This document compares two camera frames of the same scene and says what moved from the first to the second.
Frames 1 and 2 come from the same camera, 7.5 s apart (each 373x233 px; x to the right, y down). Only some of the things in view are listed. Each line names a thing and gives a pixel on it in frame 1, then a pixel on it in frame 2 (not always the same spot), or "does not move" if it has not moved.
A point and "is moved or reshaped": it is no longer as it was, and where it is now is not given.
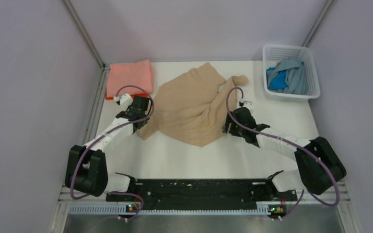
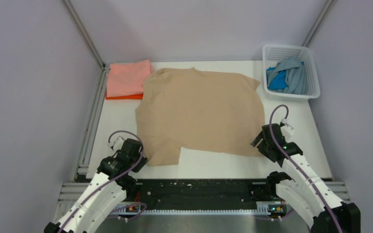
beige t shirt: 194,108 is moved or reshaped
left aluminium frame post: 79,24 does not move
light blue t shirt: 296,79 does not move
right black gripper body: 235,129 -> 263,146
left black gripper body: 145,121 -> 135,160
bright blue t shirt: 278,82 does not move
